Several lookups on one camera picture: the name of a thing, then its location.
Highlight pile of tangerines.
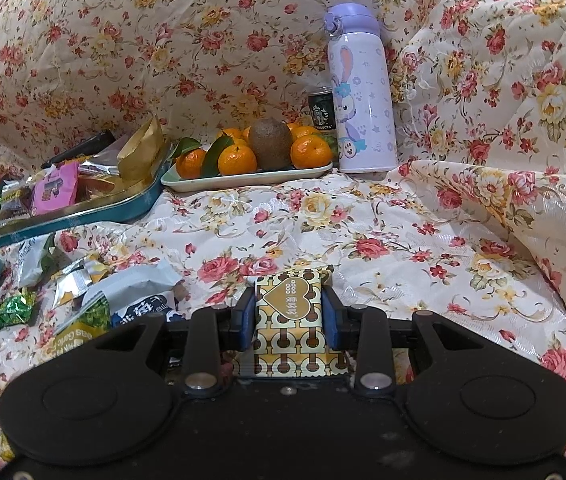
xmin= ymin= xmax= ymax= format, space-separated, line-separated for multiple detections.
xmin=175 ymin=122 xmax=334 ymax=181

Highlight yellow and black snack packet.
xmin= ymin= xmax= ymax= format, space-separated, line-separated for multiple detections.
xmin=0 ymin=177 xmax=36 ymax=206

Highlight green wrapped candy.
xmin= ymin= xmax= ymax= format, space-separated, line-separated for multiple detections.
xmin=0 ymin=290 xmax=38 ymax=332

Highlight green and yellow snack packet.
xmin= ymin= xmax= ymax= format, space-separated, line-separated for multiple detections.
xmin=53 ymin=295 xmax=114 ymax=351

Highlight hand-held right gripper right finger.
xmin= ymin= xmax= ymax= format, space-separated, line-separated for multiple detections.
xmin=323 ymin=287 xmax=484 ymax=398

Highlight white rectangular tray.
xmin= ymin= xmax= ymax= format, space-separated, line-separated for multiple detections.
xmin=160 ymin=160 xmax=334 ymax=193

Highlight orange snack packet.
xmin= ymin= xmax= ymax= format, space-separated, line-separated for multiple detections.
xmin=78 ymin=172 xmax=128 ymax=203

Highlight pink snack packet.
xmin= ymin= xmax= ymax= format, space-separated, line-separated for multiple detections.
xmin=31 ymin=160 xmax=81 ymax=217

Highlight silver and yellow snack packet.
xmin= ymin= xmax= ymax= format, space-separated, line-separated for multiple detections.
xmin=53 ymin=255 xmax=108 ymax=306

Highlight gold brown patterned snack packet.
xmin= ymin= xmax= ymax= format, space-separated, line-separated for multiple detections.
xmin=254 ymin=265 xmax=349 ymax=378

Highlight white and green snack packet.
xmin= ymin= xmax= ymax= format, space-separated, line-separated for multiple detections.
xmin=15 ymin=235 xmax=58 ymax=288

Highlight teal tin holding snacks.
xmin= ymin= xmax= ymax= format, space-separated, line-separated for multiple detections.
xmin=0 ymin=135 xmax=174 ymax=251

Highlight purple rabbit print thermos bottle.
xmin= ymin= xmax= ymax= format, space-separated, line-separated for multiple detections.
xmin=324 ymin=2 xmax=399 ymax=173

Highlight dark coffee can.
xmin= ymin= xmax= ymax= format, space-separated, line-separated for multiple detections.
xmin=308 ymin=86 xmax=339 ymax=153

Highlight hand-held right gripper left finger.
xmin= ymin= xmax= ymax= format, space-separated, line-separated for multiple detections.
xmin=88 ymin=290 xmax=256 ymax=398

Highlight brown kiwi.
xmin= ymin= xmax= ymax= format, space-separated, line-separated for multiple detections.
xmin=249 ymin=117 xmax=295 ymax=171

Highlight gold foil bag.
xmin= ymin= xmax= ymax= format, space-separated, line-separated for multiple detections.
xmin=115 ymin=115 xmax=166 ymax=183

